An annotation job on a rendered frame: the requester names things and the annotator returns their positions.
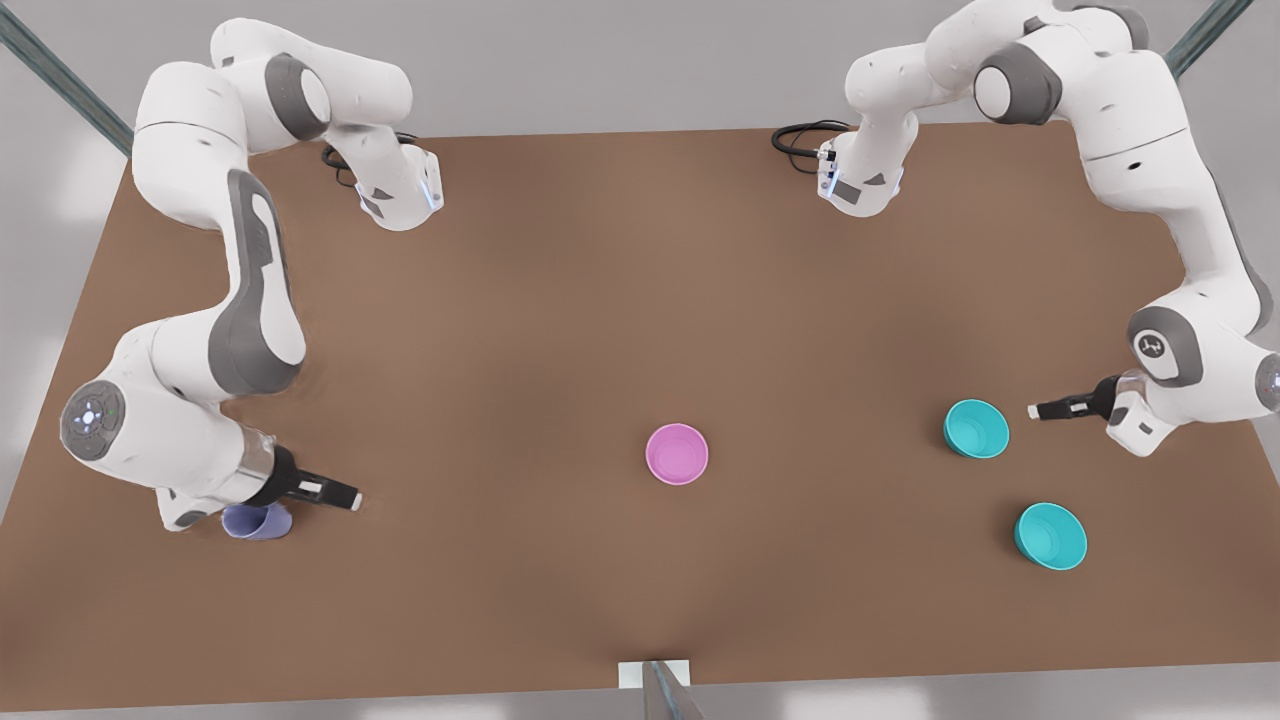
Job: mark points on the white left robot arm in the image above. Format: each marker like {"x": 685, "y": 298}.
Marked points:
{"x": 1150, "y": 130}

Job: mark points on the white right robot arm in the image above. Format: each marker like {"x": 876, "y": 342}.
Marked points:
{"x": 250, "y": 290}

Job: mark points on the lavender blue bowl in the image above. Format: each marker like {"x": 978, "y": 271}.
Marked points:
{"x": 257, "y": 521}

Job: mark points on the teal bowl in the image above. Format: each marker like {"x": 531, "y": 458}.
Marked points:
{"x": 1051, "y": 536}
{"x": 976, "y": 428}

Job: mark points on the pink bowl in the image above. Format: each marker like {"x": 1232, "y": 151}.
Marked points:
{"x": 677, "y": 453}

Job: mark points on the silver frame post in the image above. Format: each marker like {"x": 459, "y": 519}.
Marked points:
{"x": 1205, "y": 35}
{"x": 668, "y": 695}
{"x": 60, "y": 80}

